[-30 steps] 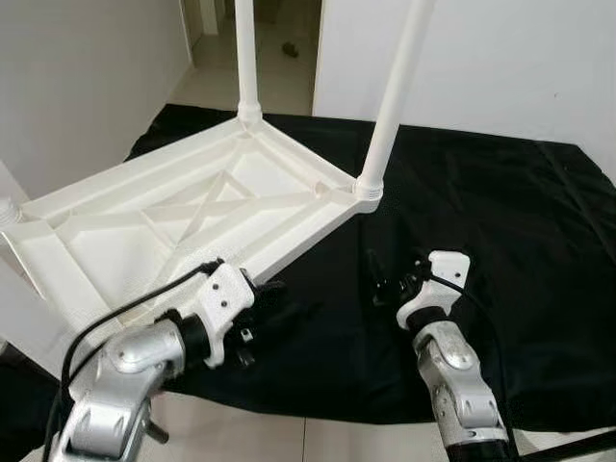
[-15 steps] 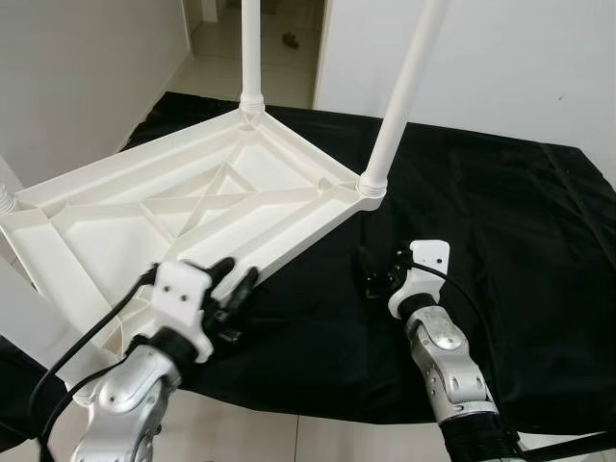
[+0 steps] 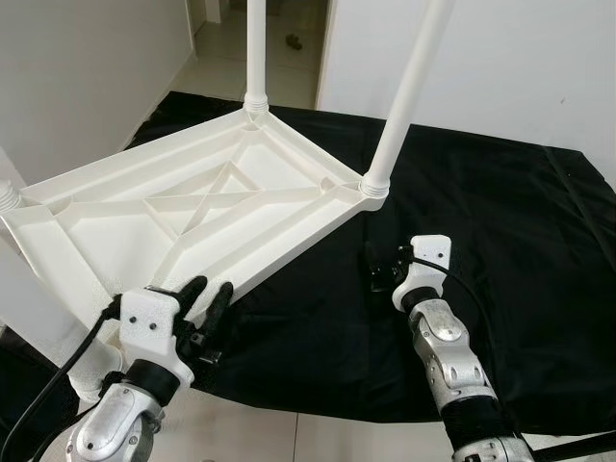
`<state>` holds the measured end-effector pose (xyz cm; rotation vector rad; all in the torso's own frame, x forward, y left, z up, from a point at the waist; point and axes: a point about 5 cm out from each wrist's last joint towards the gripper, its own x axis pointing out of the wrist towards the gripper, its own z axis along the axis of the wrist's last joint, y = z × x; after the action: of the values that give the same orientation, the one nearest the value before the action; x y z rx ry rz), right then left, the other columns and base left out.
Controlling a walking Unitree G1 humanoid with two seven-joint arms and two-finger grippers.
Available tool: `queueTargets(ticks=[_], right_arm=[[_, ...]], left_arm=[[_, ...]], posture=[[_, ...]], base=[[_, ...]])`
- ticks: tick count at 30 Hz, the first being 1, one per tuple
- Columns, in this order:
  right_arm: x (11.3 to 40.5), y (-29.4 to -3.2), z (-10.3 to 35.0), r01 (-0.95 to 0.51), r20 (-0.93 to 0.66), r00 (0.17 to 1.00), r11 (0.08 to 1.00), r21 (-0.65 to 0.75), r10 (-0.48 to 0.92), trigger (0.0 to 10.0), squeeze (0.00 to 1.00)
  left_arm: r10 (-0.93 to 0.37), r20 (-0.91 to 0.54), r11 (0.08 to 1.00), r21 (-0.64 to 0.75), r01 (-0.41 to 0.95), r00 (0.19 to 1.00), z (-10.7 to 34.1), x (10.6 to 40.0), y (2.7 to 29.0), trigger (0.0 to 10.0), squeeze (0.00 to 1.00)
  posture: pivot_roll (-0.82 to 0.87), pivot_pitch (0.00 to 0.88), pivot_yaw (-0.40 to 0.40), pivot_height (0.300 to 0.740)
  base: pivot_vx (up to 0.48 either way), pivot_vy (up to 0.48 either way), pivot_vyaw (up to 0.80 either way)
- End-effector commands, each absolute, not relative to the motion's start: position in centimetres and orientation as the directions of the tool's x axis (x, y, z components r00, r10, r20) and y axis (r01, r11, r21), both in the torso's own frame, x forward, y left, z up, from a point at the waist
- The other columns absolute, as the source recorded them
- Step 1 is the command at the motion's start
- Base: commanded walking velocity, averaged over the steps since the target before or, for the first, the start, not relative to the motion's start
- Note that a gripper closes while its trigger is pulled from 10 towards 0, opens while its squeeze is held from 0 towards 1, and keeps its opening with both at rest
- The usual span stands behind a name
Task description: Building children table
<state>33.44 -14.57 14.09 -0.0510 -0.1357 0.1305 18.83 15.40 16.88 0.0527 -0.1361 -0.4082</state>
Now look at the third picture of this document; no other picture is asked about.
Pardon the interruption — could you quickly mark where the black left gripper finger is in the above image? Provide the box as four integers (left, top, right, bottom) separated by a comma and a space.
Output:
178, 276, 208, 323
207, 282, 235, 333

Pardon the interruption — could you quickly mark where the white plastic table top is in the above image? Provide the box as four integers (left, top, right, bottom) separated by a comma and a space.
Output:
0, 99, 391, 400

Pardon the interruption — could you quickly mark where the black table cloth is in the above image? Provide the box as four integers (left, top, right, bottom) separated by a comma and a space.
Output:
0, 91, 616, 424

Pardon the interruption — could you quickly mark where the black table leg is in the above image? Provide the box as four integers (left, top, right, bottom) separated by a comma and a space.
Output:
529, 431, 616, 458

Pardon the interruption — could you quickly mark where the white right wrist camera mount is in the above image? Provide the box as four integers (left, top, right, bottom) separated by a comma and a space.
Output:
393, 235, 453, 311

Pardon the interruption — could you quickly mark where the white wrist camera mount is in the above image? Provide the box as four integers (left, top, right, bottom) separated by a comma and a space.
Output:
115, 287, 193, 386
393, 235, 453, 311

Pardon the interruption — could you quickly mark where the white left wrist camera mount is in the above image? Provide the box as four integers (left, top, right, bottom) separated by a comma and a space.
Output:
115, 287, 193, 386

